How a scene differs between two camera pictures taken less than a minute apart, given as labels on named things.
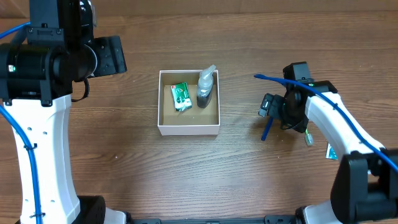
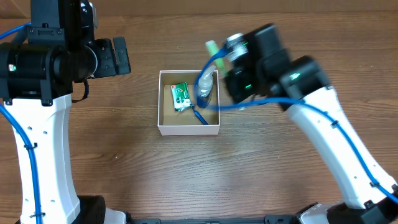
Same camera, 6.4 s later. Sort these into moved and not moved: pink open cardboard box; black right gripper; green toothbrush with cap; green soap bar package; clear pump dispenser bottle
Moved: black right gripper; green toothbrush with cap
Not moved: clear pump dispenser bottle; green soap bar package; pink open cardboard box
